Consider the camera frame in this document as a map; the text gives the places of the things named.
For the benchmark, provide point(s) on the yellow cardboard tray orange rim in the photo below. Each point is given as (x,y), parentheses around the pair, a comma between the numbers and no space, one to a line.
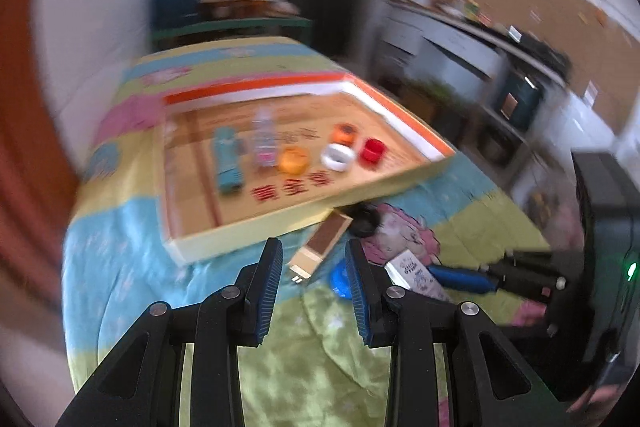
(300,207)

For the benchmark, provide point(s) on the black gas stove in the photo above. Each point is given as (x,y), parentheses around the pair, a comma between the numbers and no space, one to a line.
(542,54)

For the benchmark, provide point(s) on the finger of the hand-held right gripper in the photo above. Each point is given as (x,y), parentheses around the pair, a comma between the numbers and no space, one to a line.
(530,352)
(460,278)

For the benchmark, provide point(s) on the small brown cardboard box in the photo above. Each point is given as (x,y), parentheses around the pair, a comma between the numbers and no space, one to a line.
(320,249)

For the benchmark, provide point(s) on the clear plastic bottle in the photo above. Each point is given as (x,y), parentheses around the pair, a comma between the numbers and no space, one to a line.
(264,139)

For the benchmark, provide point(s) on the white kitchen counter cabinet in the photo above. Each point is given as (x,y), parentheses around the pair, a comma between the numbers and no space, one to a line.
(450,52)

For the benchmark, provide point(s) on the green bench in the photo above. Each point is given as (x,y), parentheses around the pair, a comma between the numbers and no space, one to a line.
(235,27)

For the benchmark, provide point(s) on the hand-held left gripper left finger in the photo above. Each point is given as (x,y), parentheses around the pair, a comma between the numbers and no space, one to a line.
(264,292)

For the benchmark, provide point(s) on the red tape roll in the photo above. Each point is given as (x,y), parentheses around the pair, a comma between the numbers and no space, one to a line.
(373,151)

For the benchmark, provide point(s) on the cardboard wall sheets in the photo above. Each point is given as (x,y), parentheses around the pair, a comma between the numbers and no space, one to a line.
(540,2)

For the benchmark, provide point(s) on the teal kitchen appliance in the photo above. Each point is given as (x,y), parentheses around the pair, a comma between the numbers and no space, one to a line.
(517,99)

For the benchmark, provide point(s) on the blue round lid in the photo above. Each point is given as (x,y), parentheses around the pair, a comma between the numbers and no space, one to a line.
(341,279)

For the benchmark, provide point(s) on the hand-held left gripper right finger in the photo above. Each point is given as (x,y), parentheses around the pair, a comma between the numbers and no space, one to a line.
(360,292)

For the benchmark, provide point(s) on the white printed carton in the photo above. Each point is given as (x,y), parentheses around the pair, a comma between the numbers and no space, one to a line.
(415,274)

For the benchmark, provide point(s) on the red-brown wooden door frame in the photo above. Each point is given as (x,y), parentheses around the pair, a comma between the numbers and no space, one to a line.
(30,132)

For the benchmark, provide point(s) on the person's right hand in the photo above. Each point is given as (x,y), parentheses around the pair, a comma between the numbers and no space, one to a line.
(602,399)

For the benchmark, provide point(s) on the black round object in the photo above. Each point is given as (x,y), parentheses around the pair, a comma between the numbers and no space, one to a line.
(365,219)

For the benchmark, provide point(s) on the teal folded pack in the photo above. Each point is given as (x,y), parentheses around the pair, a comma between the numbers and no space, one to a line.
(229,162)

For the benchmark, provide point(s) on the white tape roll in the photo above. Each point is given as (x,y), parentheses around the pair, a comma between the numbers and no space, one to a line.
(337,158)

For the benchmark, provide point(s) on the orange and black tape roll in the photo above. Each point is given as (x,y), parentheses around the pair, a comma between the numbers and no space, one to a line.
(345,133)

